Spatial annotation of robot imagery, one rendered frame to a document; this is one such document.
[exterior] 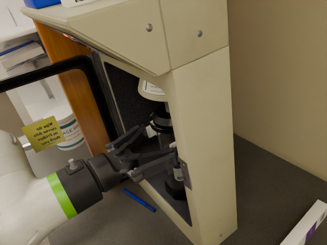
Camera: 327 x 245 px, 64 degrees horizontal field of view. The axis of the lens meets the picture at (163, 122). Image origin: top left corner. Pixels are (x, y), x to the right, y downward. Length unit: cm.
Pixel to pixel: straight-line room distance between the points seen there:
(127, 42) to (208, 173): 30
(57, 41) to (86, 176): 33
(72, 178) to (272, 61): 61
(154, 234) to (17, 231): 36
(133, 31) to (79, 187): 30
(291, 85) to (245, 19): 23
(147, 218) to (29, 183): 37
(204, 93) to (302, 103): 44
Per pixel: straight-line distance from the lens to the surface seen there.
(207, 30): 40
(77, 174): 51
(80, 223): 85
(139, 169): 51
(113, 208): 84
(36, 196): 51
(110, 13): 31
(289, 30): 76
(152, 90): 50
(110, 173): 52
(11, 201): 51
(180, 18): 36
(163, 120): 55
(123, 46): 32
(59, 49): 68
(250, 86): 90
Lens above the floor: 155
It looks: 32 degrees down
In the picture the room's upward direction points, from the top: 12 degrees counter-clockwise
